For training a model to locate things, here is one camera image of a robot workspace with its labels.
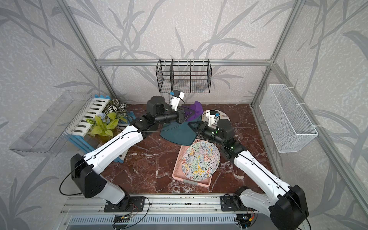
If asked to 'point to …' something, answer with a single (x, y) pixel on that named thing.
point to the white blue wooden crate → (77, 132)
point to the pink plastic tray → (178, 173)
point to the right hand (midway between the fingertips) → (187, 124)
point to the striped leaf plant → (117, 106)
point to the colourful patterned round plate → (200, 160)
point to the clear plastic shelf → (43, 138)
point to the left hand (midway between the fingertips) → (194, 113)
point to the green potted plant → (104, 127)
